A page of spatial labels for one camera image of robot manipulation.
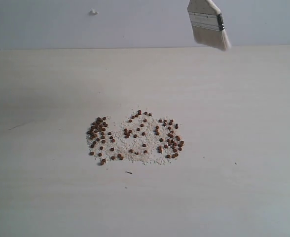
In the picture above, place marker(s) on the wooden paint brush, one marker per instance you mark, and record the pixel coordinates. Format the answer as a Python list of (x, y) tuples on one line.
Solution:
[(207, 24)]

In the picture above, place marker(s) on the white wall hook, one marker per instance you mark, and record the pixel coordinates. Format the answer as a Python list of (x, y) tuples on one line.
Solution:
[(93, 12)]

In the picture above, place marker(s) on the pile of rice and beans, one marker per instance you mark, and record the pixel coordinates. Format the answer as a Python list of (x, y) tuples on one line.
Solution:
[(140, 138)]

